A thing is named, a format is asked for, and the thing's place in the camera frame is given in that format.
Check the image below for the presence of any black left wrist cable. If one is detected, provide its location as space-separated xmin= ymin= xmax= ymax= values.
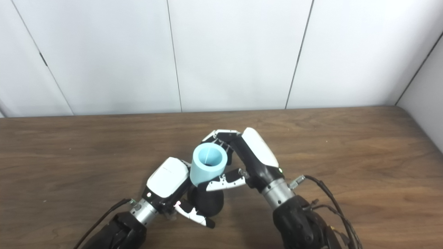
xmin=73 ymin=198 xmax=134 ymax=249

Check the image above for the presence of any light-blue hose piece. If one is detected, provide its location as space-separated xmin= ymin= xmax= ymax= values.
xmin=190 ymin=142 xmax=228 ymax=187

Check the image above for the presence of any black flared nozzle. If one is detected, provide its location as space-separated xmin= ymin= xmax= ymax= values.
xmin=187 ymin=186 xmax=225 ymax=218

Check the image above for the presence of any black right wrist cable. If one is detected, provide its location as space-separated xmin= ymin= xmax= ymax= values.
xmin=289 ymin=175 xmax=364 ymax=249

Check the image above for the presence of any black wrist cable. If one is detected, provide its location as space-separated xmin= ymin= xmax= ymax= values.
xmin=289 ymin=175 xmax=364 ymax=249
xmin=73 ymin=198 xmax=134 ymax=249

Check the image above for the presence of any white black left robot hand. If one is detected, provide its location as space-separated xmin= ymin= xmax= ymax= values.
xmin=143 ymin=157 xmax=216 ymax=229

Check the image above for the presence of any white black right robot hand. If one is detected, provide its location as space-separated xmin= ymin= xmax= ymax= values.
xmin=201 ymin=127 xmax=286 ymax=193

